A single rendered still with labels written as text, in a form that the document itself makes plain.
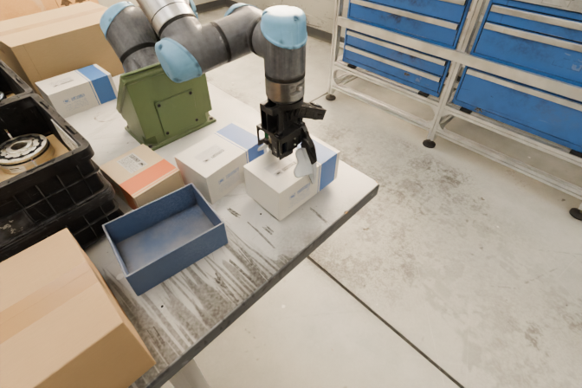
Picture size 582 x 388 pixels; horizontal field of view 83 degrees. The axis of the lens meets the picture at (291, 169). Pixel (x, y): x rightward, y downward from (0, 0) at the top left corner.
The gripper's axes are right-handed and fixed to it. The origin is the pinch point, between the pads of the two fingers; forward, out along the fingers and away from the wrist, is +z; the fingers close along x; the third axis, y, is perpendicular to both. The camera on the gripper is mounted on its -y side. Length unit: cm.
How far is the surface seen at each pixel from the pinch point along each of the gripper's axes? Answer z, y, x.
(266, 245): 8.0, 15.8, 7.7
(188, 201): 5.7, 21.7, -13.4
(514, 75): 20, -136, 12
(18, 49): -11, 31, -92
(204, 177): -0.7, 17.4, -10.9
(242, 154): -0.4, 5.9, -11.6
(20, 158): -8, 45, -36
